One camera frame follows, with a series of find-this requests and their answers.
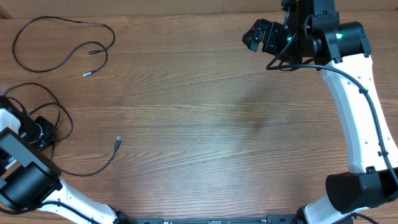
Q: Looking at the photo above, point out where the black usb cable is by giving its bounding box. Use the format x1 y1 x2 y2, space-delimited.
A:
11 16 116 77
49 135 123 177
2 82 75 143

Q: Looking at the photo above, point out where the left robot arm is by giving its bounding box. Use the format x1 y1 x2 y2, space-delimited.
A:
1 96 134 224

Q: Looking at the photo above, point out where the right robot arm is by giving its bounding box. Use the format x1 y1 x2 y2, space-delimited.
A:
242 0 397 224

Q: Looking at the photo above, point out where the cardboard backdrop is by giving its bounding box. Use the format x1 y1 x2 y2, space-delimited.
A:
0 0 398 19

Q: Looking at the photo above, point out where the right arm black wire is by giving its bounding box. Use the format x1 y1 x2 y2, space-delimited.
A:
266 14 398 224

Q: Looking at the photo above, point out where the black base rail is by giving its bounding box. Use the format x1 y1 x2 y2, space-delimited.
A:
133 214 305 224

